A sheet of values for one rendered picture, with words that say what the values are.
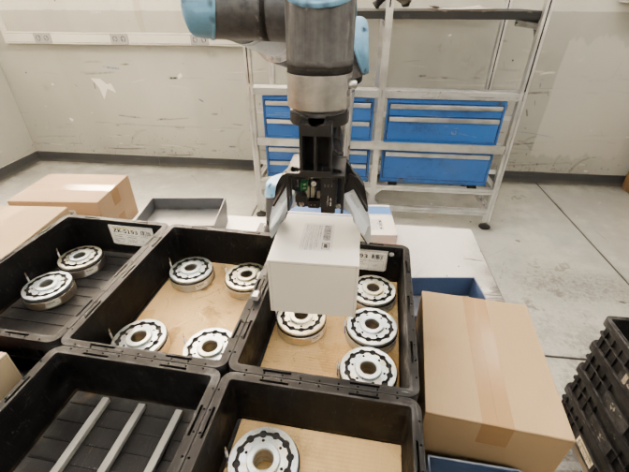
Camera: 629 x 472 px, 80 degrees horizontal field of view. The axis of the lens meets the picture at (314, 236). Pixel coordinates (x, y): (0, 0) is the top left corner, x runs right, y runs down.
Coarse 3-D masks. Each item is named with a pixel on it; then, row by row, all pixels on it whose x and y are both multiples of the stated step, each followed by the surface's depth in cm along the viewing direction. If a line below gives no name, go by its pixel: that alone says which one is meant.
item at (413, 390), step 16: (256, 304) 70; (240, 336) 64; (416, 336) 64; (240, 352) 61; (416, 352) 61; (240, 368) 58; (256, 368) 58; (416, 368) 58; (336, 384) 56; (352, 384) 56; (368, 384) 56; (416, 384) 56; (416, 400) 56
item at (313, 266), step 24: (288, 216) 58; (312, 216) 58; (336, 216) 58; (288, 240) 52; (312, 240) 52; (336, 240) 52; (288, 264) 48; (312, 264) 48; (336, 264) 47; (288, 288) 50; (312, 288) 50; (336, 288) 49; (312, 312) 52; (336, 312) 52
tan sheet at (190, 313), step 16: (224, 272) 95; (208, 288) 89; (224, 288) 89; (160, 304) 85; (176, 304) 85; (192, 304) 85; (208, 304) 85; (224, 304) 85; (240, 304) 85; (160, 320) 81; (176, 320) 81; (192, 320) 81; (208, 320) 81; (224, 320) 81; (176, 336) 77; (176, 352) 73
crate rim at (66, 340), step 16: (176, 224) 95; (160, 240) 89; (144, 256) 84; (128, 272) 79; (112, 288) 74; (256, 288) 74; (96, 304) 70; (80, 320) 67; (240, 320) 67; (64, 336) 64; (112, 352) 61; (128, 352) 61; (144, 352) 61; (160, 352) 61; (224, 352) 61; (224, 368) 59
